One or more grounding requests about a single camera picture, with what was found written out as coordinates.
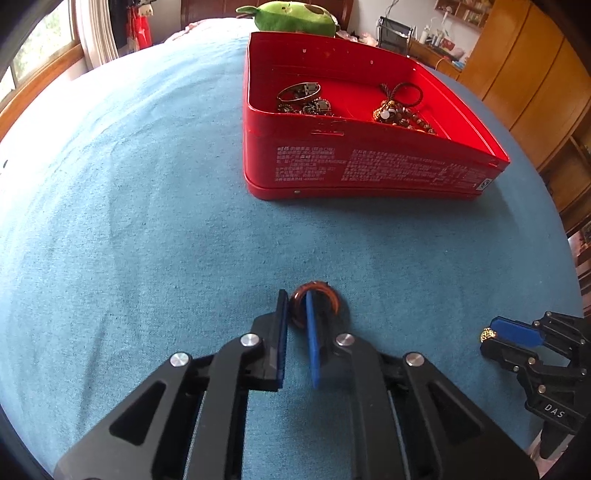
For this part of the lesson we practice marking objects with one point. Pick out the white striped curtain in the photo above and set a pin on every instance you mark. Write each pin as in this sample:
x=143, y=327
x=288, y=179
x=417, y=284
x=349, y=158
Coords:
x=97, y=32

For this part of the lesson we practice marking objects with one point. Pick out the red tin box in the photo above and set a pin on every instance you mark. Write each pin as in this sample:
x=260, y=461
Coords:
x=346, y=157

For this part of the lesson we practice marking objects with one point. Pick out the group of white bottles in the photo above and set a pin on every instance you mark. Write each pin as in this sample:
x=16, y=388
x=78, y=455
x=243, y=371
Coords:
x=429, y=34

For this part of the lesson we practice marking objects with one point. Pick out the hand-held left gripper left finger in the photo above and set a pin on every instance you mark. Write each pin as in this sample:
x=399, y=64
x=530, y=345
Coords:
x=280, y=350

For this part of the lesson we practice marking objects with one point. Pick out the blue blanket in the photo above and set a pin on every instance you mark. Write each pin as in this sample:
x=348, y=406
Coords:
x=138, y=207

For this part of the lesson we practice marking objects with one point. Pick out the wooden coat rack with clothes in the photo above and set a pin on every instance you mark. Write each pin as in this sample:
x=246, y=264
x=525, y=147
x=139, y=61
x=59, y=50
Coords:
x=121, y=21

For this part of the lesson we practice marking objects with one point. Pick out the wooden wardrobe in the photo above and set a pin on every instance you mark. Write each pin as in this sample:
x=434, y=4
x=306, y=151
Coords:
x=531, y=69

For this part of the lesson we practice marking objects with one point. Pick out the large wooden frame window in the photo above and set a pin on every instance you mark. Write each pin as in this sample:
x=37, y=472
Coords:
x=37, y=69

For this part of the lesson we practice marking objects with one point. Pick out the wooden wall shelf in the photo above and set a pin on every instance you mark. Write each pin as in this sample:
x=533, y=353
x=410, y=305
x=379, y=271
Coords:
x=461, y=11

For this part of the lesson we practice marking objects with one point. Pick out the wooden desk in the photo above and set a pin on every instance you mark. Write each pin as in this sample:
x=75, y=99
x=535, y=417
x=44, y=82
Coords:
x=434, y=60

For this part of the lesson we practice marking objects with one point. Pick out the pink cloth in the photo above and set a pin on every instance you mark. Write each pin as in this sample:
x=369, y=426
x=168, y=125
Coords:
x=368, y=38

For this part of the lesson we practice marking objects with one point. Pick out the silver metal bangle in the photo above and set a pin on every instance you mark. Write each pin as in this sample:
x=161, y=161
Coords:
x=300, y=90

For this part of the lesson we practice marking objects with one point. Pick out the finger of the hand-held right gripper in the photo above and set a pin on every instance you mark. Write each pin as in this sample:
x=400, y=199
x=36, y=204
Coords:
x=515, y=331
x=508, y=355

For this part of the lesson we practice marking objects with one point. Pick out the green avocado plush toy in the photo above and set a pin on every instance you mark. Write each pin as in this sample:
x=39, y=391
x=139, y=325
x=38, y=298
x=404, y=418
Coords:
x=291, y=16

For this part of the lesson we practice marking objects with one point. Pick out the red bag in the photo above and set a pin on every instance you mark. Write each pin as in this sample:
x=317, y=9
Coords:
x=139, y=27

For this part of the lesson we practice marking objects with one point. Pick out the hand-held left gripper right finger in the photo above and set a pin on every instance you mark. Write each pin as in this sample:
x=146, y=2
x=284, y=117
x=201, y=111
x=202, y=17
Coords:
x=315, y=350

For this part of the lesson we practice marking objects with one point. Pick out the small gold charm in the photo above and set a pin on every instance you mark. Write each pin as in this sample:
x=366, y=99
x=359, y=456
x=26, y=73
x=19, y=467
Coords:
x=486, y=334

